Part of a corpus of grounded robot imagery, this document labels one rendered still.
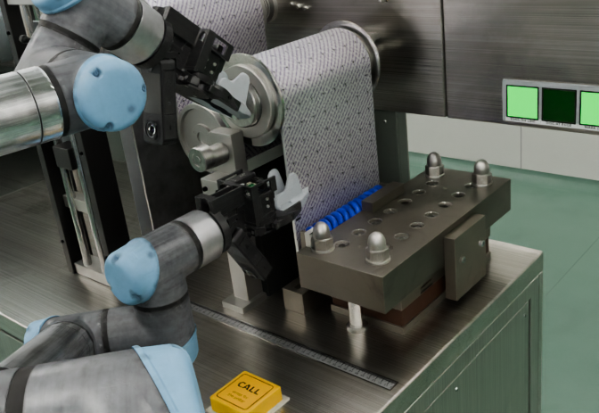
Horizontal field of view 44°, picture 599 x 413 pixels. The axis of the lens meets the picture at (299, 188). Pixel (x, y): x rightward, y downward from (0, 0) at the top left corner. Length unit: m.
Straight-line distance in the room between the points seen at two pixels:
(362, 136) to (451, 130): 2.90
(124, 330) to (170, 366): 0.40
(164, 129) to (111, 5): 0.18
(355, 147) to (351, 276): 0.28
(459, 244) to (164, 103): 0.50
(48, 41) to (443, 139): 3.47
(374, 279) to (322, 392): 0.17
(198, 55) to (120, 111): 0.26
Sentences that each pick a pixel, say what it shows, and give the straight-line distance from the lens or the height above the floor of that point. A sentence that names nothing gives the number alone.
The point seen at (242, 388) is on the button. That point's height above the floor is 0.92.
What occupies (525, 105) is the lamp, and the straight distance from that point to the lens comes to 1.24.
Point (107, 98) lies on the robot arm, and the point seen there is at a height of 1.37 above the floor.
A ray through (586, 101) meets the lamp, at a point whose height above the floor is 1.20.
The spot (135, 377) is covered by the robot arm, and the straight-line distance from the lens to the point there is 0.60.
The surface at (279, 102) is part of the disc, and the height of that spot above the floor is 1.25.
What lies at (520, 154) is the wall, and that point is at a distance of 4.02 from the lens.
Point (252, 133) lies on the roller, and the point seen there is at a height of 1.20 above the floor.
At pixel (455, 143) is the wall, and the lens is 4.18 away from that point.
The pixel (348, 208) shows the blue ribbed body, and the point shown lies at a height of 1.04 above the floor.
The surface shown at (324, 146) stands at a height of 1.15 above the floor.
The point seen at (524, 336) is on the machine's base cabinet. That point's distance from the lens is 1.40.
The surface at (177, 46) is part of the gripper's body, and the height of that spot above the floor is 1.37.
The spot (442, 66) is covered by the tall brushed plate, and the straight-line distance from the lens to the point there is 1.30.
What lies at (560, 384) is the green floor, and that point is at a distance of 2.56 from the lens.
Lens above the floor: 1.54
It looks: 22 degrees down
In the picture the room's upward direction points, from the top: 7 degrees counter-clockwise
